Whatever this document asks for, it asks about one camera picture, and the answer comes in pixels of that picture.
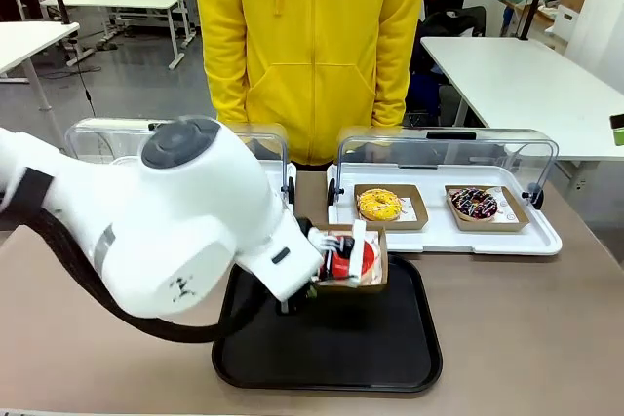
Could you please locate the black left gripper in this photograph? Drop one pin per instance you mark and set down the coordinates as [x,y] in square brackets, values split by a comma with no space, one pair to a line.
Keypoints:
[343,248]

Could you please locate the red glazed donut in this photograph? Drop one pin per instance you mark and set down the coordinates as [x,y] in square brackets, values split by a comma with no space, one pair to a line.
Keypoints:
[369,260]

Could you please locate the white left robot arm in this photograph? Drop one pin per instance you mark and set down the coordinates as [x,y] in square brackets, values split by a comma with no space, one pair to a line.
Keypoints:
[195,201]

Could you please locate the black plastic serving tray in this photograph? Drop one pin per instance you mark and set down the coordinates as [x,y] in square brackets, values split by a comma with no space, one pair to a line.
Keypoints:
[341,348]

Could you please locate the yellow sprinkled donut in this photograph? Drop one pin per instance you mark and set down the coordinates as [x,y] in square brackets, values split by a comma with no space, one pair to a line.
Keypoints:
[375,209]

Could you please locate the chocolate colour-sprinkled donut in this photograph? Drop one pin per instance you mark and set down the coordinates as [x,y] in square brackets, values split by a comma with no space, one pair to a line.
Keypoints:
[473,204]

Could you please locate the small white box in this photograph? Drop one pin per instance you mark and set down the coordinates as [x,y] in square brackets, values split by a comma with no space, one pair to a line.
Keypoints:
[565,24]

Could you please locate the clear plastic case lid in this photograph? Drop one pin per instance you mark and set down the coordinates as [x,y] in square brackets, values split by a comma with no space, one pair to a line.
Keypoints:
[487,143]

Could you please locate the black office chair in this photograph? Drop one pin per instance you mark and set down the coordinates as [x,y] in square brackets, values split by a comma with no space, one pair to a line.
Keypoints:
[453,21]

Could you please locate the person in yellow hoodie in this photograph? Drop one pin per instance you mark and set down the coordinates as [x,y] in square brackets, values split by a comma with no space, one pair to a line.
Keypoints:
[312,46]

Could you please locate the left white display case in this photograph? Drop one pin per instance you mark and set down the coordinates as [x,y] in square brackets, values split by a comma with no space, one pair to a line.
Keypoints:
[97,131]

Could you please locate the white bench table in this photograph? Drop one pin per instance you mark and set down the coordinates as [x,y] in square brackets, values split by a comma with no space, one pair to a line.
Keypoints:
[112,1]

